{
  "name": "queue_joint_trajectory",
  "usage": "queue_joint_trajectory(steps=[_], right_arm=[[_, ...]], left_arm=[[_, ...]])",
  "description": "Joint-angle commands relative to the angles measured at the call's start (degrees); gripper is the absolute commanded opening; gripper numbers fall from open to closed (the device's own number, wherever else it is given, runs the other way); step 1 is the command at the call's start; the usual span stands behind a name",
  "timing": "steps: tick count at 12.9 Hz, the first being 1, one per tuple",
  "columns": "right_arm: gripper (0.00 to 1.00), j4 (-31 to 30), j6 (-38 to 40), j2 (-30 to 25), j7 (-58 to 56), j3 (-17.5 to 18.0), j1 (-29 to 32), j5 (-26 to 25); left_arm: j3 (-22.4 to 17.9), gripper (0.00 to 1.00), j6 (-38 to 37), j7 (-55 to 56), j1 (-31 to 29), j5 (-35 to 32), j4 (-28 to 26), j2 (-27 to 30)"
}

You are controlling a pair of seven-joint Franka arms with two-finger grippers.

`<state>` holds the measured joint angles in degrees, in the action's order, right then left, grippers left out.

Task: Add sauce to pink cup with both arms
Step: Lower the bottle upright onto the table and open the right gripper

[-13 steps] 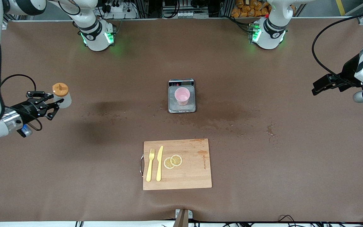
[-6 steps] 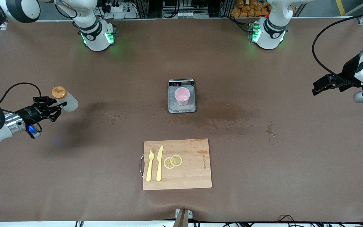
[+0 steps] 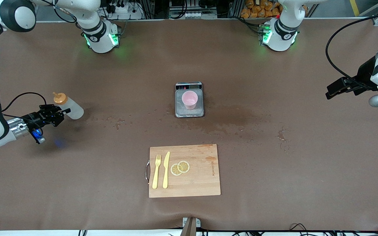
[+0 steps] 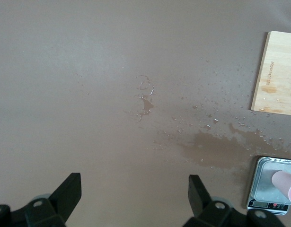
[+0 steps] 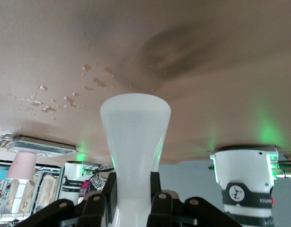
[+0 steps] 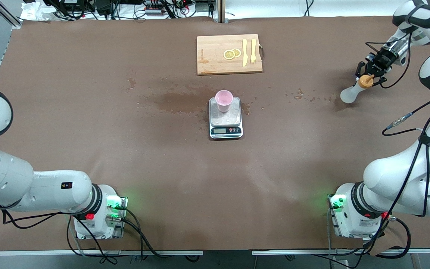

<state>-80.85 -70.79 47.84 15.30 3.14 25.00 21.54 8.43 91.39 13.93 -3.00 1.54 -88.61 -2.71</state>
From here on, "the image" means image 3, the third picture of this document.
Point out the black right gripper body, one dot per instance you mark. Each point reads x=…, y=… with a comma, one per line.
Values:
x=34, y=117

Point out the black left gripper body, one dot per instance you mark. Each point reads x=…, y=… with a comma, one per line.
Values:
x=364, y=76

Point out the sauce bottle with orange cap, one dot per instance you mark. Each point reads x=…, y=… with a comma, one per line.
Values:
x=72, y=109

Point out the pink cup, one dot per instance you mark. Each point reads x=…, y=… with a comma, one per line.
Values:
x=189, y=100

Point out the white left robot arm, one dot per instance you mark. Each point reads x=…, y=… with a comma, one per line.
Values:
x=281, y=36

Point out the brown table mat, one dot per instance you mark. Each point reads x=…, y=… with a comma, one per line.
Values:
x=77, y=170

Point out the orange snack packets pile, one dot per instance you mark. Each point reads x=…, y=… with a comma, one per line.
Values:
x=258, y=9

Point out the yellow plastic fork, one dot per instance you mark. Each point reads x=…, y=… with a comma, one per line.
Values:
x=156, y=173

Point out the silver kitchen scale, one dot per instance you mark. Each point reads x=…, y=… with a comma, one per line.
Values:
x=179, y=111

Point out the white power strip with plugs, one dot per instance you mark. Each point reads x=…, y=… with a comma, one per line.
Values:
x=126, y=13

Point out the yellow plastic knife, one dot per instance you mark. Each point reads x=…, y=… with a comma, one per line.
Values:
x=166, y=170

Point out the lemon slice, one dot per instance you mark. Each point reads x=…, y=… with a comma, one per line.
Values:
x=174, y=170
x=184, y=166

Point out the grey equipment box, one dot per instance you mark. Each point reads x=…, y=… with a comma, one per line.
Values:
x=192, y=11

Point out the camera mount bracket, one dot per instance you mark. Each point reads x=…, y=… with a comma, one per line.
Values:
x=190, y=226

